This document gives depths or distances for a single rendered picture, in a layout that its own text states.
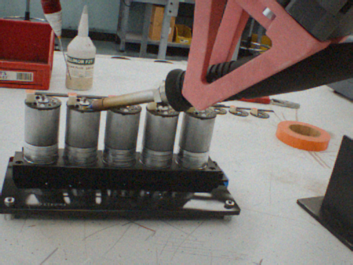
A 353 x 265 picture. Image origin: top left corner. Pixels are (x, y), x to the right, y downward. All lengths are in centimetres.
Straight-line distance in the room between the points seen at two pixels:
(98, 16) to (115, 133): 440
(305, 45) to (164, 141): 16
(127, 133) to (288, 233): 13
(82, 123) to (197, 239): 11
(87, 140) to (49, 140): 3
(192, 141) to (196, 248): 8
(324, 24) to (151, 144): 17
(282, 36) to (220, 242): 15
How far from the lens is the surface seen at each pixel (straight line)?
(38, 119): 30
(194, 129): 31
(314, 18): 18
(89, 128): 30
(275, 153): 44
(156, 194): 31
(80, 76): 53
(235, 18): 24
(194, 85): 23
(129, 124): 30
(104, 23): 471
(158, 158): 32
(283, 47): 19
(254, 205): 34
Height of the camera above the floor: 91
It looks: 22 degrees down
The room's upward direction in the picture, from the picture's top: 9 degrees clockwise
